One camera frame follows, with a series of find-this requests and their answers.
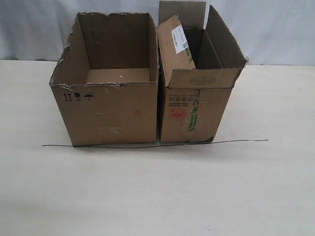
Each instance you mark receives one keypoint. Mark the tall printed cardboard box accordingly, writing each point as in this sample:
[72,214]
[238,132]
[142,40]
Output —
[200,62]

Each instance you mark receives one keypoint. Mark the thin dark wire line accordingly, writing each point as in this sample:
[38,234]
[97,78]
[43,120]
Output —
[154,145]

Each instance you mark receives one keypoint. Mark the torn cardboard box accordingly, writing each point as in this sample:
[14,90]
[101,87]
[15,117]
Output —
[106,81]

